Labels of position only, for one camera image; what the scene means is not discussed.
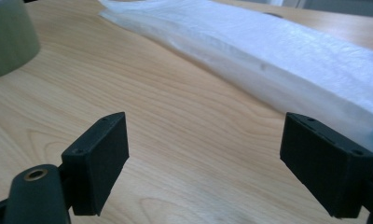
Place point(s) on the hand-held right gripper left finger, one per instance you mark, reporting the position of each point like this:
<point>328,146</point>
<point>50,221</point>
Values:
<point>94,161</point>

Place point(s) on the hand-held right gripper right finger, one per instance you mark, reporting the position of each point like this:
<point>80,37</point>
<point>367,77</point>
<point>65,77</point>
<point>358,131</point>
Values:
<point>324,168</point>

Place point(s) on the green trash bin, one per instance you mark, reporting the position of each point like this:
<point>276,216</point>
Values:
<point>7,37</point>

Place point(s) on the clear blue-edged plastic bag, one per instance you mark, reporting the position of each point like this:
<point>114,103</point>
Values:
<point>268,46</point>

